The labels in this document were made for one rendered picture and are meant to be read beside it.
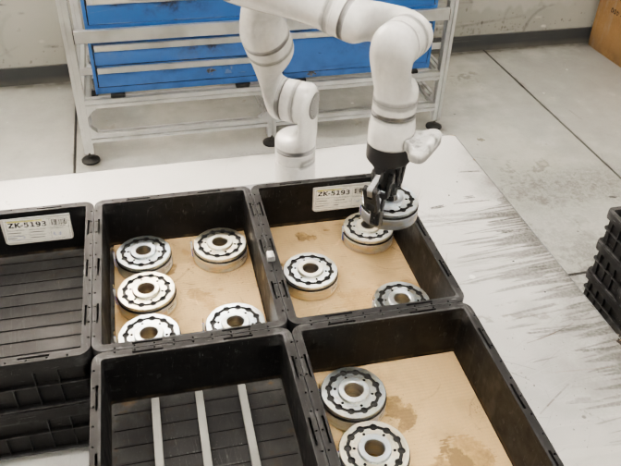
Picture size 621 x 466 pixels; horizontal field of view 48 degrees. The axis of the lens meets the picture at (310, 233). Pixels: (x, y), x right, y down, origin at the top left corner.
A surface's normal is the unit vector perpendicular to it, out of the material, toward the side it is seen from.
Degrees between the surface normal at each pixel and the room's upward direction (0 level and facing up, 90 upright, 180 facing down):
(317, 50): 90
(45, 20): 90
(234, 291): 0
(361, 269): 0
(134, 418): 0
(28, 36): 90
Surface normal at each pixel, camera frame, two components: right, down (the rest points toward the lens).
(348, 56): 0.24, 0.60
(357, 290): 0.04, -0.79
